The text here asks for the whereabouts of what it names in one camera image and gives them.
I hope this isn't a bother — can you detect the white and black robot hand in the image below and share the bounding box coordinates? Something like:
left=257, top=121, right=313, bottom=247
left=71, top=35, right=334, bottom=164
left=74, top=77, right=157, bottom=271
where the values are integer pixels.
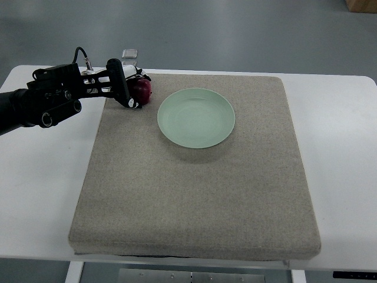
left=81, top=58, right=151, bottom=108

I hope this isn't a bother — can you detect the red apple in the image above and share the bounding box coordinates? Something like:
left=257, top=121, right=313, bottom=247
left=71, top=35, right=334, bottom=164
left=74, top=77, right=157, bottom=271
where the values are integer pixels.
left=127, top=78, right=152, bottom=106

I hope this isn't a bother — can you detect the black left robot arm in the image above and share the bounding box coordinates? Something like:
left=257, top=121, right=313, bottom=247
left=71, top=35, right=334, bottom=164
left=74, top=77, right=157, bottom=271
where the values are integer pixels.
left=1, top=47, right=92, bottom=135

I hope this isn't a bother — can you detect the lower silver floor plate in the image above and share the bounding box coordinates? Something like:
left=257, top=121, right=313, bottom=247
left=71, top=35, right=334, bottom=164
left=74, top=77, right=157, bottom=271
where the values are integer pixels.
left=121, top=60, right=137, bottom=66

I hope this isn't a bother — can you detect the silver floor plate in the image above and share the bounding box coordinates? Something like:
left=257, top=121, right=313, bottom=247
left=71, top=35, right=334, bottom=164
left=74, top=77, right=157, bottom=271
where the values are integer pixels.
left=121, top=49, right=138, bottom=59
left=121, top=60, right=137, bottom=66

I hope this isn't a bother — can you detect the upper silver floor plate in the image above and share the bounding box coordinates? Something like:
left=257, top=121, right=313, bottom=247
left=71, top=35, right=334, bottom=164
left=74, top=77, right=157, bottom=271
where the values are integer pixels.
left=121, top=49, right=138, bottom=59

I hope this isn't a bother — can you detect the light green plate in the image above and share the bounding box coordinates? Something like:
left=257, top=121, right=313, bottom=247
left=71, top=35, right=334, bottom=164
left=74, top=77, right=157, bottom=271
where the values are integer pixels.
left=157, top=88, right=236, bottom=149

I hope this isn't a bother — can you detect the beige fabric cushion mat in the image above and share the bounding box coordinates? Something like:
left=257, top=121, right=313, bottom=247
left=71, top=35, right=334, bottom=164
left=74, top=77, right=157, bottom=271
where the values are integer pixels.
left=68, top=74, right=321, bottom=261

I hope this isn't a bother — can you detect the white left table leg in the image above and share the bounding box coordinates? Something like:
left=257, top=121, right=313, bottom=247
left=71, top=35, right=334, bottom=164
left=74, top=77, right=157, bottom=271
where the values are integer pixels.
left=64, top=261, right=84, bottom=283

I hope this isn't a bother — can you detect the white table leg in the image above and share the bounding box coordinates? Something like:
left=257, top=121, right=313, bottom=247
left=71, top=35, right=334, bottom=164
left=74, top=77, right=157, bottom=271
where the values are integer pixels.
left=291, top=269, right=307, bottom=283
left=64, top=261, right=84, bottom=283

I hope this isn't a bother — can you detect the wooden box corner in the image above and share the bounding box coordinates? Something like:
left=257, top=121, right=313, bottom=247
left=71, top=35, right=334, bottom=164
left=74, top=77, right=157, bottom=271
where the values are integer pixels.
left=345, top=0, right=377, bottom=14

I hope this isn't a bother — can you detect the white right table leg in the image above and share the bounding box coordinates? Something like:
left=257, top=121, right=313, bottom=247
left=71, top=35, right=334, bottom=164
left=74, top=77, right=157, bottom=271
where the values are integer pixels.
left=291, top=269, right=307, bottom=283

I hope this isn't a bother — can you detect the black table control panel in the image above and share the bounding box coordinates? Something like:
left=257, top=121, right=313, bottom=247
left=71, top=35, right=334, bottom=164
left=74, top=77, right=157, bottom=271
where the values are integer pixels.
left=332, top=271, right=377, bottom=280

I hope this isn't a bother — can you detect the metal table base plate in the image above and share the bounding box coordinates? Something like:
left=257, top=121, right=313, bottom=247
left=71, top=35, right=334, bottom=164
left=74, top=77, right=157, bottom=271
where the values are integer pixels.
left=117, top=268, right=266, bottom=283

